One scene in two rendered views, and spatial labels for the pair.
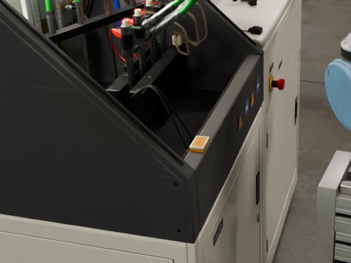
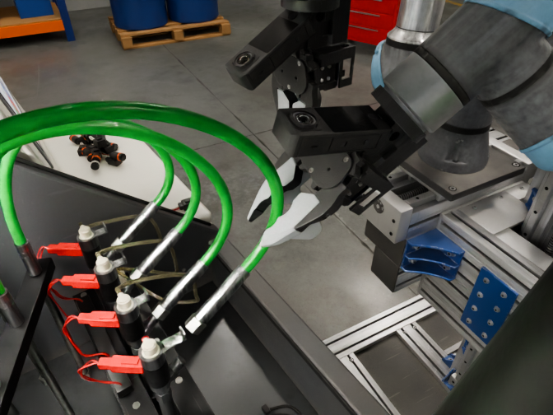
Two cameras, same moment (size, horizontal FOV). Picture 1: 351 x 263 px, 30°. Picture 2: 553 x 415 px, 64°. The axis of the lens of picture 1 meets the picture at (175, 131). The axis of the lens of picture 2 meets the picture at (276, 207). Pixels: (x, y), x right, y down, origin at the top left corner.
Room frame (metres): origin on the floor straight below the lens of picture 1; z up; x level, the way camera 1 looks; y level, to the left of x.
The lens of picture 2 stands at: (1.21, 0.26, 1.57)
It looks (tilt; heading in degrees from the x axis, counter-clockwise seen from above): 38 degrees down; 304
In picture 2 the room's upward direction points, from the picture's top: straight up
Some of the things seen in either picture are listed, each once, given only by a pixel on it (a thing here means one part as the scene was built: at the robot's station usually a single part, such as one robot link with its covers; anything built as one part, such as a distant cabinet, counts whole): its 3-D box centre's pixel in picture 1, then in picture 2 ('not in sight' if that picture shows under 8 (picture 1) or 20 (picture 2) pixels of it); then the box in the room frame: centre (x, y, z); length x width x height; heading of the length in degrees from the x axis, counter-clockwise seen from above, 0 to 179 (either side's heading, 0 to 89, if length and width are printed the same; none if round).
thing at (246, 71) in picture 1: (225, 131); (305, 368); (1.41, -0.12, 0.87); 0.62 x 0.04 x 0.16; 159
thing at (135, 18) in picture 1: (145, 54); (148, 349); (1.57, 0.06, 1.03); 0.05 x 0.03 x 0.21; 69
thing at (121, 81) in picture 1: (151, 90); (146, 378); (1.61, 0.06, 0.91); 0.34 x 0.10 x 0.15; 159
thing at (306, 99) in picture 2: not in sight; (305, 98); (1.49, -0.21, 1.32); 0.05 x 0.02 x 0.09; 159
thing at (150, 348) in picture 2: (126, 25); (150, 350); (1.50, 0.10, 1.13); 0.02 x 0.02 x 0.03
